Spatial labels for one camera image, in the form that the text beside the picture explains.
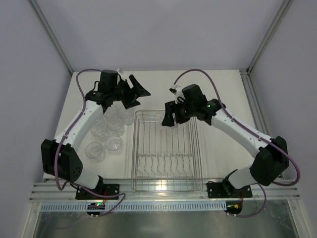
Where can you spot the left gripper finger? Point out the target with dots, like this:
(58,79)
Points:
(137,90)
(130,102)

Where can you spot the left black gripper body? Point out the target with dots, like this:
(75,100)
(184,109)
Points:
(129,92)

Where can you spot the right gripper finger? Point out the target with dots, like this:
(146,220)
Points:
(179,118)
(168,120)

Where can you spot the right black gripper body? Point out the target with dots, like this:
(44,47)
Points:
(175,112)

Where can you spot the clear plastic cup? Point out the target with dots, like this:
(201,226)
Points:
(127,115)
(111,112)
(116,126)
(100,131)
(114,145)
(95,152)

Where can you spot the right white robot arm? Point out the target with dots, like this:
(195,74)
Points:
(269,153)

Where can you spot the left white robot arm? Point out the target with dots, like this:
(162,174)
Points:
(59,156)

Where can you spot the right controller board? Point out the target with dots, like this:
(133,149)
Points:
(233,207)

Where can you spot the controller board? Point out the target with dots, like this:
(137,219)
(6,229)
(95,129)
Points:
(233,207)
(95,209)

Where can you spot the left controller board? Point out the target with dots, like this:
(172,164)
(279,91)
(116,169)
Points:
(95,209)

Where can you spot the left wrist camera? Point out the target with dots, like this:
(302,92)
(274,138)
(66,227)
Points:
(120,73)

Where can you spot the wire dish rack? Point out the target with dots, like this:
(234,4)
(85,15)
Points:
(165,152)

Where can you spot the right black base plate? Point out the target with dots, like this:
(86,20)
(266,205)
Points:
(221,190)

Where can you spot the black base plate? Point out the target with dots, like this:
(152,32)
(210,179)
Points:
(221,190)
(108,191)

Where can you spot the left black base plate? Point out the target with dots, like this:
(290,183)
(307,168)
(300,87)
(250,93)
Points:
(108,191)

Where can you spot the aluminium frame rail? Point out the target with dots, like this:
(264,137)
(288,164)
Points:
(152,190)

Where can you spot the slotted cable duct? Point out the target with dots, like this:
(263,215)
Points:
(134,206)

